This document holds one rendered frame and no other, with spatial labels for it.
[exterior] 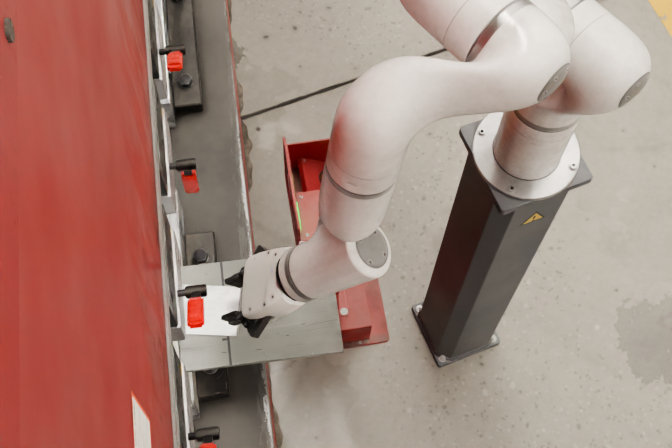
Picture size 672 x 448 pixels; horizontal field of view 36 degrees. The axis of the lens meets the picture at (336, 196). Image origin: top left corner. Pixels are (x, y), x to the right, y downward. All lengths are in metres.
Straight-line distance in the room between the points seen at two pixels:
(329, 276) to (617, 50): 0.51
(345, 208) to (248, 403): 0.63
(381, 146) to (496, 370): 1.68
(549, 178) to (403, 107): 0.76
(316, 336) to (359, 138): 0.63
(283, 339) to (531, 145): 0.51
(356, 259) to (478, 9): 0.42
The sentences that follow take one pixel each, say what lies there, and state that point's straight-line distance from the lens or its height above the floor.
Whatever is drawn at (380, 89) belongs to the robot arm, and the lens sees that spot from 1.10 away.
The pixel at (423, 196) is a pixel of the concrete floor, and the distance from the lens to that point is 2.90.
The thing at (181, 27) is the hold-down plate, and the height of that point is 0.90.
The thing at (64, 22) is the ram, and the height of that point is 1.96.
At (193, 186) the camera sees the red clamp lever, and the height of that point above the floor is 1.18.
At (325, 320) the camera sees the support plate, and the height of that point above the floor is 1.00.
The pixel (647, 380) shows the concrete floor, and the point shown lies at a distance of 2.84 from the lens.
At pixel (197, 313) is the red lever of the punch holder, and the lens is 1.38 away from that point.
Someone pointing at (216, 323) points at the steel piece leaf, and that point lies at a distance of 1.70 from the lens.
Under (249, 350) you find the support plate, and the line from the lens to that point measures 1.69.
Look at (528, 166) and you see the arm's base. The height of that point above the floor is 1.06.
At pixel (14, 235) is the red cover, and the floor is 2.17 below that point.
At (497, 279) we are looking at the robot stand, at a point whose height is 0.58.
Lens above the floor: 2.61
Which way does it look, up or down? 65 degrees down
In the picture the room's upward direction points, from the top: 3 degrees clockwise
